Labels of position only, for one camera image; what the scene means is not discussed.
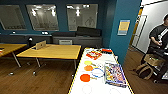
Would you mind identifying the yellow white gaming table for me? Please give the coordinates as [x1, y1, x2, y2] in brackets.
[67, 47, 135, 94]

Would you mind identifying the grey sofa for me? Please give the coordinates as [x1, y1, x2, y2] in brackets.
[51, 26, 104, 48]

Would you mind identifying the white rectangular panel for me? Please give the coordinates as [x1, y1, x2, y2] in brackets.
[58, 39, 74, 46]

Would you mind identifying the blue rimmed white bowl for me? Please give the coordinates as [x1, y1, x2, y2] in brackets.
[90, 67, 105, 79]

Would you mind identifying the interior glass window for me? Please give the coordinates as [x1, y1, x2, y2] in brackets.
[65, 3, 100, 32]
[26, 3, 60, 32]
[0, 4, 27, 31]

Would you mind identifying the long yellow table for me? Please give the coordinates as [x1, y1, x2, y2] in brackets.
[16, 43, 82, 68]
[0, 42, 28, 66]

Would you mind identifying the colourful patterned flat box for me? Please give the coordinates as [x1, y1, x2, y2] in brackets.
[103, 62, 128, 89]

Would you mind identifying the small tan box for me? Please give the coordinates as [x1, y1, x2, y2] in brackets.
[35, 40, 47, 51]

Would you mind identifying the clear round bowl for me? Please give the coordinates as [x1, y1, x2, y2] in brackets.
[108, 86, 122, 94]

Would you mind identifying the light wooden door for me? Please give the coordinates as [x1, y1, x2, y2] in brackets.
[131, 14, 148, 52]

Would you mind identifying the brown backpack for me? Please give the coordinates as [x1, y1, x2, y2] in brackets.
[134, 62, 155, 81]

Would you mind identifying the cardboard box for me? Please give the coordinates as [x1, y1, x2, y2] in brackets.
[143, 53, 165, 68]

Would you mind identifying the man in black shirt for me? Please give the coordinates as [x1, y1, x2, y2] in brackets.
[146, 13, 168, 56]

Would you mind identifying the black wheeled cart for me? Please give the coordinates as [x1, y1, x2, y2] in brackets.
[151, 46, 168, 84]

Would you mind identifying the colourful flat board game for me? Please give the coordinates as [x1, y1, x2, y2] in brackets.
[0, 48, 5, 56]

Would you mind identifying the white wall outlet strip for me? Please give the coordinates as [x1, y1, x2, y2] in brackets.
[41, 31, 50, 36]

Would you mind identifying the beige framed wall sign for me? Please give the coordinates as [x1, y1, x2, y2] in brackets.
[116, 18, 131, 36]

